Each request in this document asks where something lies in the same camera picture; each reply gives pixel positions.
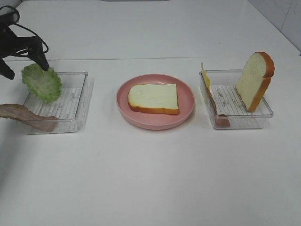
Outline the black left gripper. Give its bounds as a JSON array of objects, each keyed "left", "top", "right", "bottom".
[{"left": 0, "top": 11, "right": 49, "bottom": 80}]

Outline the green lettuce leaf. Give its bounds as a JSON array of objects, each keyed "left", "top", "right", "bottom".
[{"left": 21, "top": 64, "right": 62, "bottom": 103}]

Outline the bacon strip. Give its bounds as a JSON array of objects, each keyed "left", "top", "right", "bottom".
[
  {"left": 206, "top": 88, "right": 230, "bottom": 128},
  {"left": 0, "top": 104, "right": 57, "bottom": 132}
]

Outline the bread slice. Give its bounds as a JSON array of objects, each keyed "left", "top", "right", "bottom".
[
  {"left": 128, "top": 83, "right": 180, "bottom": 115},
  {"left": 235, "top": 52, "right": 275, "bottom": 112}
]

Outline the left clear plastic tray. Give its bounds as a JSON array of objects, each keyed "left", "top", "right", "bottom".
[{"left": 17, "top": 72, "right": 94, "bottom": 134}]

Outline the clear plastic tray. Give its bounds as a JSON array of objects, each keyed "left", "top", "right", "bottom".
[
  {"left": 17, "top": 72, "right": 94, "bottom": 134},
  {"left": 199, "top": 69, "right": 273, "bottom": 129}
]

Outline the pink round plate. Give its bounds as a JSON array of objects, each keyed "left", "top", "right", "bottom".
[{"left": 116, "top": 74, "right": 195, "bottom": 130}]

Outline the yellow cheese slice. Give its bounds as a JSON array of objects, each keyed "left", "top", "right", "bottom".
[{"left": 201, "top": 63, "right": 212, "bottom": 97}]

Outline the right clear plastic tray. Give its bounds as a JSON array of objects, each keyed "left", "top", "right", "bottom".
[{"left": 199, "top": 69, "right": 273, "bottom": 129}]

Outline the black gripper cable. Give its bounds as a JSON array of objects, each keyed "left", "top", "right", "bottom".
[{"left": 0, "top": 6, "right": 49, "bottom": 54}]

